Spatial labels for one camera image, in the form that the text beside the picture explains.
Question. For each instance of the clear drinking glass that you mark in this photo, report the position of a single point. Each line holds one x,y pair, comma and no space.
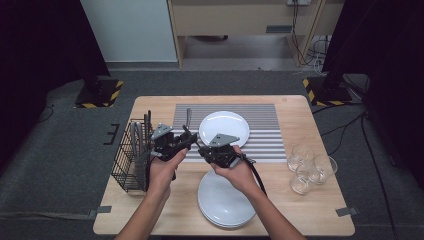
301,185
325,168
301,155

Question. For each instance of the light wooden desk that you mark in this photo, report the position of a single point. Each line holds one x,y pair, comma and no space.
233,20

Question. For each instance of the hazard-striped stand base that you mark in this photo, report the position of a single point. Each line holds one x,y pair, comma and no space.
328,93
100,93

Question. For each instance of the single white plate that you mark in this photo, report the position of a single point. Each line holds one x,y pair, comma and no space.
226,123

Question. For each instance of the black tape floor mark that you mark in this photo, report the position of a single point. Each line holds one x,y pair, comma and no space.
115,134

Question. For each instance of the person's right hand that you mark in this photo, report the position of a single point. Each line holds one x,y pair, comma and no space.
240,176

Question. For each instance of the stack of white plates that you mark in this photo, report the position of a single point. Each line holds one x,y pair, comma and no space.
220,206

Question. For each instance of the gray tape piece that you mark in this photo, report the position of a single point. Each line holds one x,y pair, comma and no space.
345,211
104,209

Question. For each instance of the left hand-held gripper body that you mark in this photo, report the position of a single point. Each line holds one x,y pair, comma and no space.
166,143

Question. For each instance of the metal cutlery piece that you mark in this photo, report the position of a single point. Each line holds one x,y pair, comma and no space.
149,120
145,123
139,133
132,133

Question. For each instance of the white partition panel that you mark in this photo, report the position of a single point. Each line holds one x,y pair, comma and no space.
130,30

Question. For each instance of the black curtain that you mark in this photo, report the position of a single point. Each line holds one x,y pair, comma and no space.
33,50
393,66

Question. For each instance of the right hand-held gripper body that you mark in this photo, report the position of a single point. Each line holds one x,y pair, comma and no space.
223,153

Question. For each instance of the striped gray placemat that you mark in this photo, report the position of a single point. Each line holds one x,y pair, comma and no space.
266,146

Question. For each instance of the person's left hand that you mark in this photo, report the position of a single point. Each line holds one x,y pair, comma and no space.
165,173

